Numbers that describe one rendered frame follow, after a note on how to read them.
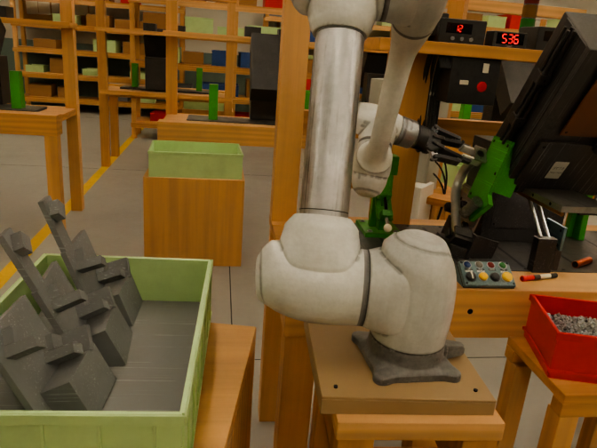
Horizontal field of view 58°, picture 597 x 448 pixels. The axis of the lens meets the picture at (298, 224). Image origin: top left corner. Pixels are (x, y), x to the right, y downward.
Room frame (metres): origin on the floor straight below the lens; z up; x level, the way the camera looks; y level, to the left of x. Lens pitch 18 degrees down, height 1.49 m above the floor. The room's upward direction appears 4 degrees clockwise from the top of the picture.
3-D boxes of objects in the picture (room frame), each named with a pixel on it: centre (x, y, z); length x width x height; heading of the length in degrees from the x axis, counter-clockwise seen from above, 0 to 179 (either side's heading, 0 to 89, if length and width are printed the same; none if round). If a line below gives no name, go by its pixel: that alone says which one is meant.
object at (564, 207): (1.65, -0.77, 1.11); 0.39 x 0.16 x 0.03; 8
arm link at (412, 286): (1.00, -0.23, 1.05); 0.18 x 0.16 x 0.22; 89
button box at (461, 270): (1.41, -0.53, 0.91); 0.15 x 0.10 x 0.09; 98
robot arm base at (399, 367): (1.00, -0.26, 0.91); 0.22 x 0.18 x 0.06; 102
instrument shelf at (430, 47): (1.99, -0.64, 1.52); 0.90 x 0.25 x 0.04; 98
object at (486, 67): (1.93, -0.54, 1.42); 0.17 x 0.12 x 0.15; 98
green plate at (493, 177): (1.66, -0.61, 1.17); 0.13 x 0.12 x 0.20; 98
